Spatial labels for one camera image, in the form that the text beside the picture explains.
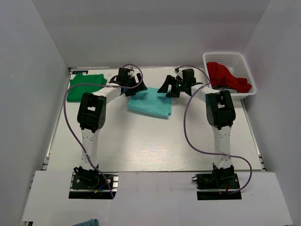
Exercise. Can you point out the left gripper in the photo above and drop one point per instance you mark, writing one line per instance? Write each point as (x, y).
(141, 87)

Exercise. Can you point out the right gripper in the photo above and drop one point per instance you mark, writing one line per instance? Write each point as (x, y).
(171, 80)

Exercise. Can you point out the teal t-shirt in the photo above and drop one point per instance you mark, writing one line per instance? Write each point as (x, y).
(151, 103)

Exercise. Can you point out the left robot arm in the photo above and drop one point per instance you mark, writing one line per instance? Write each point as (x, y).
(91, 118)

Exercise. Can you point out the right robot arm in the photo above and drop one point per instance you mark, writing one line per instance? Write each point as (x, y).
(220, 113)

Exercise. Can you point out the red t-shirt in basket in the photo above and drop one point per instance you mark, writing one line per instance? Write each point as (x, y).
(220, 76)

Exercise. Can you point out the blue label sticker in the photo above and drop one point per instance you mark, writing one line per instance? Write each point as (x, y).
(80, 71)

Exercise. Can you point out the grey garment in basket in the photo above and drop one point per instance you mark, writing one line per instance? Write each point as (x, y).
(221, 88)

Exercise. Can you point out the folded green t-shirt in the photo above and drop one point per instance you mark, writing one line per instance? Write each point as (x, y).
(75, 94)

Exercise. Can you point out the white plastic basket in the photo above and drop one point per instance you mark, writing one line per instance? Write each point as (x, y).
(237, 66)

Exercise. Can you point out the dark teal cloth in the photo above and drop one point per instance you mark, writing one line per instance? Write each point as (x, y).
(91, 222)

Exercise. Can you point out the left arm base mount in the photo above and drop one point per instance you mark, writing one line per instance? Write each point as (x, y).
(97, 190)

